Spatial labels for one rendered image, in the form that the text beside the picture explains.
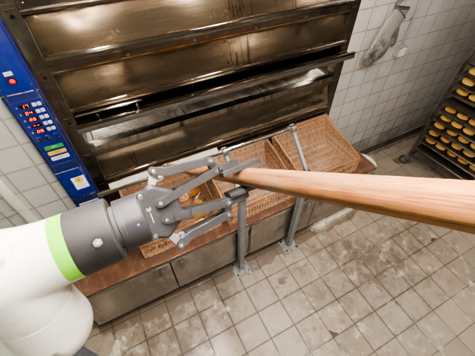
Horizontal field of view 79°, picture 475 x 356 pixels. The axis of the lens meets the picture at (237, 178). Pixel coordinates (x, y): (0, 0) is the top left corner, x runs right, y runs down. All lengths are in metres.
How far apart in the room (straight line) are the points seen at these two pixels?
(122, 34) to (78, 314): 1.31
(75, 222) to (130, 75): 1.34
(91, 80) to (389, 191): 1.58
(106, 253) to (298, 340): 2.09
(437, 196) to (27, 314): 0.44
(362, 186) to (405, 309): 2.52
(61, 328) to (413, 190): 0.46
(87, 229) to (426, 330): 2.57
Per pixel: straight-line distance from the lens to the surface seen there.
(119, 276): 2.02
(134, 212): 0.41
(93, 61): 1.64
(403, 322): 2.70
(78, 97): 1.70
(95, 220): 0.41
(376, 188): 0.23
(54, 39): 1.60
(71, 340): 0.53
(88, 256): 0.42
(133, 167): 2.01
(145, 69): 1.71
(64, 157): 1.88
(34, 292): 0.44
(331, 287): 2.59
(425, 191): 0.21
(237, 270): 2.52
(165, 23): 1.63
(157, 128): 1.89
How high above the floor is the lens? 2.31
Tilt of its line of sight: 48 degrees down
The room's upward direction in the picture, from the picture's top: straight up
